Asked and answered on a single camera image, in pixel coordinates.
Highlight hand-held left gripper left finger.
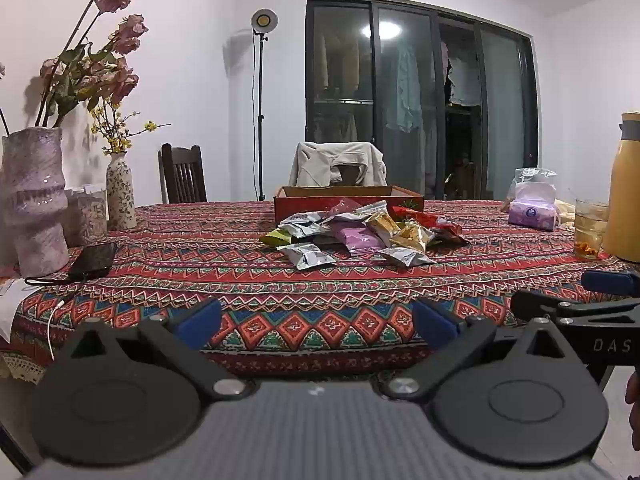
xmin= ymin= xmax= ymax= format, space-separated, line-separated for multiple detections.
xmin=64 ymin=298 xmax=248 ymax=402

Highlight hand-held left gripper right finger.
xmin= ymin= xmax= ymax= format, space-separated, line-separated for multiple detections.
xmin=384 ymin=300 xmax=586 ymax=401

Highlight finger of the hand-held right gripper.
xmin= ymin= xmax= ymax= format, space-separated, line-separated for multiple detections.
xmin=581 ymin=270 xmax=640 ymax=295
xmin=511 ymin=290 xmax=640 ymax=322

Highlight yellow snack packet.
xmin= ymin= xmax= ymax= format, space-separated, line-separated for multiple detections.
xmin=390 ymin=220 xmax=436 ymax=253

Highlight red snack packet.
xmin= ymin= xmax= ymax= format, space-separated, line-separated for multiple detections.
xmin=392 ymin=206 xmax=468 ymax=247

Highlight pink snack packet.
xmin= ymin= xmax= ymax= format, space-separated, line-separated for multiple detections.
xmin=327 ymin=222 xmax=388 ymax=257

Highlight red cardboard box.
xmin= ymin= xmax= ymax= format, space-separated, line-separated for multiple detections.
xmin=273 ymin=186 xmax=426 ymax=226

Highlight person's right hand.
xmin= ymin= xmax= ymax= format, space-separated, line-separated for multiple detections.
xmin=625 ymin=372 xmax=640 ymax=452

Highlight glass cup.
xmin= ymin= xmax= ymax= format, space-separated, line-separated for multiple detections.
xmin=572 ymin=198 xmax=611 ymax=261

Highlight yellow thermos bottle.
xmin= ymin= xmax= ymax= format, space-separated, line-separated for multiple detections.
xmin=602 ymin=111 xmax=640 ymax=263

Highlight patterned red tablecloth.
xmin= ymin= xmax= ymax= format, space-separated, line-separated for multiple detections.
xmin=0 ymin=200 xmax=640 ymax=381

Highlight purple tissue pack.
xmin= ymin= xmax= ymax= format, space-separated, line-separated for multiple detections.
xmin=507 ymin=182 xmax=558 ymax=232

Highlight green snack packet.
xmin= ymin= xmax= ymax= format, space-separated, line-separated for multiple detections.
xmin=259 ymin=227 xmax=293 ymax=251

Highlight gold snack packet silver top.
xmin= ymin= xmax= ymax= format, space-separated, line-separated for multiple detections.
xmin=357 ymin=201 xmax=401 ymax=246

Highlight black smartphone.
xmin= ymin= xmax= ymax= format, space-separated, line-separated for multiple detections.
xmin=67 ymin=242 xmax=119 ymax=281

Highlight clear plastic bag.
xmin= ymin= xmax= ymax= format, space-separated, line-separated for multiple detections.
xmin=500 ymin=167 xmax=558 ymax=211

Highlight white snack packet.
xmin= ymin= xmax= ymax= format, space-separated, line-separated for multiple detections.
xmin=280 ymin=211 xmax=331 ymax=238

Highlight dark wooden chair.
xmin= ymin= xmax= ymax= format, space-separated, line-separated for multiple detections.
xmin=158 ymin=143 xmax=208 ymax=204

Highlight small floral vase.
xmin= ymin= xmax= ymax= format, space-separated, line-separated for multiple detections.
xmin=106 ymin=152 xmax=137 ymax=231

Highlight clear storage jar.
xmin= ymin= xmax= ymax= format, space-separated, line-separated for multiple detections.
xmin=65 ymin=187 xmax=108 ymax=247

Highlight chair under jacket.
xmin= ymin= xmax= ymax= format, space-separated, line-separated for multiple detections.
xmin=334 ymin=162 xmax=367 ymax=186

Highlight white lace cloth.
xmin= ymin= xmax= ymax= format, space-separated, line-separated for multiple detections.
xmin=0 ymin=350 xmax=46 ymax=386

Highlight white paper sheet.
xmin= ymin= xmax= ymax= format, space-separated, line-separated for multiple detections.
xmin=0 ymin=280 xmax=26 ymax=341

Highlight beige jacket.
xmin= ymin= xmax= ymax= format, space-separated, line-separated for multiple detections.
xmin=289 ymin=141 xmax=388 ymax=188

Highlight sliding glass door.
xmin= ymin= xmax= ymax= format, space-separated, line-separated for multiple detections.
xmin=305 ymin=0 xmax=541 ymax=201

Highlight yellow flower sprigs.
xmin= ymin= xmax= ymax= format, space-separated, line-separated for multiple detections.
xmin=90 ymin=105 xmax=172 ymax=155

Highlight large pink ceramic vase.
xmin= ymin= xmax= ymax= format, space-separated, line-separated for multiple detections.
xmin=0 ymin=127 xmax=70 ymax=277

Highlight light blue hanging garment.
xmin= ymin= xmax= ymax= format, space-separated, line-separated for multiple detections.
xmin=385 ymin=45 xmax=426 ymax=133

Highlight white hanging garment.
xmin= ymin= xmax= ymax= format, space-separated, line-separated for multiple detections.
xmin=449 ymin=55 xmax=482 ymax=107

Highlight dried pink roses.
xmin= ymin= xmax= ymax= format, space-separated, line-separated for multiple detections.
xmin=37 ymin=0 xmax=149 ymax=128

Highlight floor lamp on stand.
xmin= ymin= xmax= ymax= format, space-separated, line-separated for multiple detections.
xmin=250 ymin=8 xmax=280 ymax=202

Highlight white cable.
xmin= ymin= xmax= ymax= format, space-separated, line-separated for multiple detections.
xmin=47 ymin=295 xmax=76 ymax=361

